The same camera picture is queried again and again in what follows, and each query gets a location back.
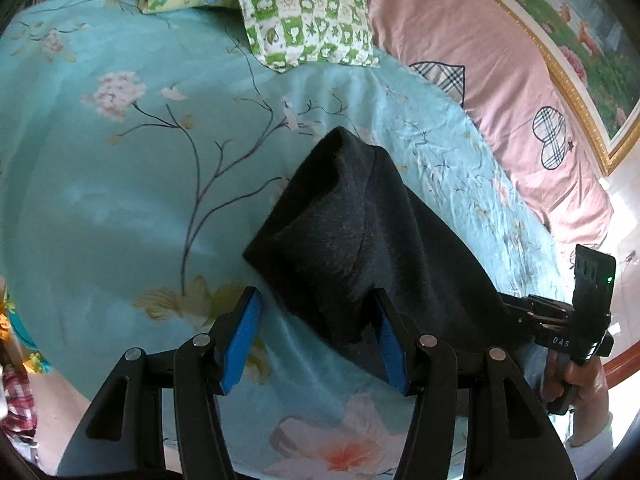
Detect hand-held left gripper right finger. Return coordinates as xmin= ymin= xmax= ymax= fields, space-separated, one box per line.
xmin=370 ymin=288 xmax=580 ymax=480

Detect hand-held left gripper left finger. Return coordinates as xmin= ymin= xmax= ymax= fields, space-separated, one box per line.
xmin=56 ymin=287 xmax=264 ymax=480

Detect black pants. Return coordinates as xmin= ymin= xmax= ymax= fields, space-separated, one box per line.
xmin=243 ymin=126 xmax=546 ymax=418

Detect person's right forearm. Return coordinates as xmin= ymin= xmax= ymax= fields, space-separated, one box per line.
xmin=564 ymin=410 xmax=615 ymax=480

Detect person's right hand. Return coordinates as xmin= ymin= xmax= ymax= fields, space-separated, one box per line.
xmin=543 ymin=347 xmax=610 ymax=448

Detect light blue floral bed sheet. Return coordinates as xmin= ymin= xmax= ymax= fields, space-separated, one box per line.
xmin=0 ymin=0 xmax=576 ymax=480

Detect red plaid cloth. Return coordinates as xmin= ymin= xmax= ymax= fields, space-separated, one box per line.
xmin=0 ymin=364 xmax=40 ymax=466

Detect pink quilt with plaid hearts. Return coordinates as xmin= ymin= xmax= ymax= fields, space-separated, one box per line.
xmin=366 ymin=0 xmax=615 ymax=261

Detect gold framed landscape picture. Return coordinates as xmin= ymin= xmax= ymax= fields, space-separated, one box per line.
xmin=442 ymin=0 xmax=640 ymax=177

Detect green patterned pillow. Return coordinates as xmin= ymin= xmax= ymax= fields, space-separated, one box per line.
xmin=232 ymin=0 xmax=381 ymax=74

